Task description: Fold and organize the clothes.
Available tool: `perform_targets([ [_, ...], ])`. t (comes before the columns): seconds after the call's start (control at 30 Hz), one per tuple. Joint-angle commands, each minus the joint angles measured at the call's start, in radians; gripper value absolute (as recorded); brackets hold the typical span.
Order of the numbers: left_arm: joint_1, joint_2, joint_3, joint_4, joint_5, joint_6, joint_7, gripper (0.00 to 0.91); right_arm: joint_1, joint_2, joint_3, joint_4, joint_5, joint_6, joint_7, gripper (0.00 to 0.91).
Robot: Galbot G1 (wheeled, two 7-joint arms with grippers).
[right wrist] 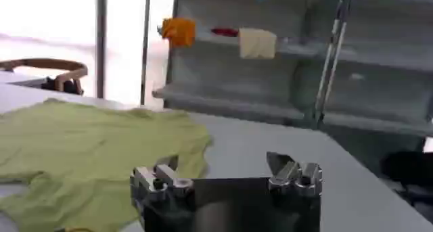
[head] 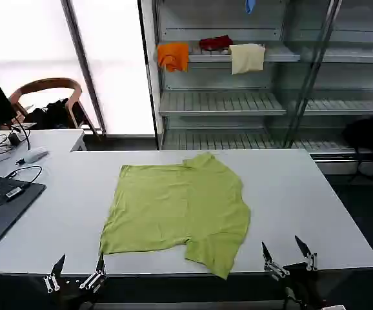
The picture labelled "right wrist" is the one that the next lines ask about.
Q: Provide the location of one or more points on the black bag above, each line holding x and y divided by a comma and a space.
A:
409, 167

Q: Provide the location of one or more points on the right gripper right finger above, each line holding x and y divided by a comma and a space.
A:
297, 181

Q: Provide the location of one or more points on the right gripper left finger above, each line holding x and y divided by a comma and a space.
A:
149, 182

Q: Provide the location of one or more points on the grey metal shelf with cloths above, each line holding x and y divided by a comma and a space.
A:
236, 77

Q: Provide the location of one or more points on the thin dark upright pole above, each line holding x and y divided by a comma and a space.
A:
145, 44

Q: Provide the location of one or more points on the dark grey window post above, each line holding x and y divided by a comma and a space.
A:
101, 40

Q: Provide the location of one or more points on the light green shirt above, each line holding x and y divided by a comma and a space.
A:
84, 152

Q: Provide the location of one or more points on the wooden armchair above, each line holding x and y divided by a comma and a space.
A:
67, 67

